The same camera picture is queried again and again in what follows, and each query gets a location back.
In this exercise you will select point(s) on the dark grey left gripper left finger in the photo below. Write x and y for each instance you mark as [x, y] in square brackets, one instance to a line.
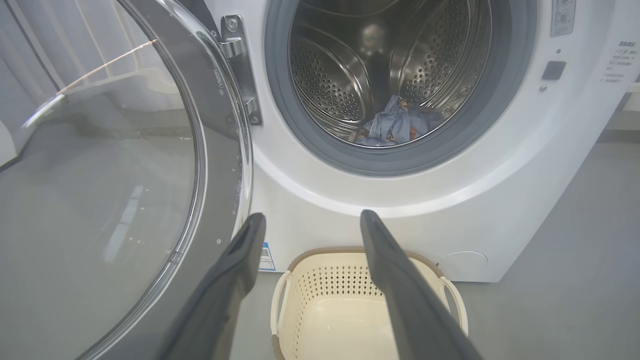
[220, 300]

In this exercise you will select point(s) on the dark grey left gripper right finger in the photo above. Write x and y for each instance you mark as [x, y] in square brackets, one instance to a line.
[415, 315]

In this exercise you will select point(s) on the dark round glass washer door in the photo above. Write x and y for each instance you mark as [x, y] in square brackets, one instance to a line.
[100, 200]

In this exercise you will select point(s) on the blue garment with orange print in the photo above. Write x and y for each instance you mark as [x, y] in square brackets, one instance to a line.
[405, 120]

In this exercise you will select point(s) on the cream perforated laundry basket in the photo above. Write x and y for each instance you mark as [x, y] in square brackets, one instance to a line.
[330, 320]

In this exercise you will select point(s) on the white front-load washing machine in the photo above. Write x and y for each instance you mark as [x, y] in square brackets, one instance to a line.
[450, 200]

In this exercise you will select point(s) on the metal door hinge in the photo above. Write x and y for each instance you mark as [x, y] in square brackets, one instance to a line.
[240, 65]

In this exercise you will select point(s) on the grey rubber door gasket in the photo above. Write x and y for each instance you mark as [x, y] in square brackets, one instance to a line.
[510, 75]

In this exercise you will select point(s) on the black door latch slot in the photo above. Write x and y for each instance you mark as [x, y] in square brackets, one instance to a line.
[554, 70]

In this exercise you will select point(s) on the blue energy label sticker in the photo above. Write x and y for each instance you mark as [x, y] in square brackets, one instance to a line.
[267, 257]

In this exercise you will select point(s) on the round white filter cover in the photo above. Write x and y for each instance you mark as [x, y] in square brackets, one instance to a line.
[467, 265]

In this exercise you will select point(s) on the steel perforated washer drum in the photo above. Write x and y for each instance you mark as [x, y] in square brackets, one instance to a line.
[330, 75]

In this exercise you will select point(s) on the printed text sticker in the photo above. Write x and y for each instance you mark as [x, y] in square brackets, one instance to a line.
[619, 62]

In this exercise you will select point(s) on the grey warning sticker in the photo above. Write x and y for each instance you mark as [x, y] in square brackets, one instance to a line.
[563, 17]

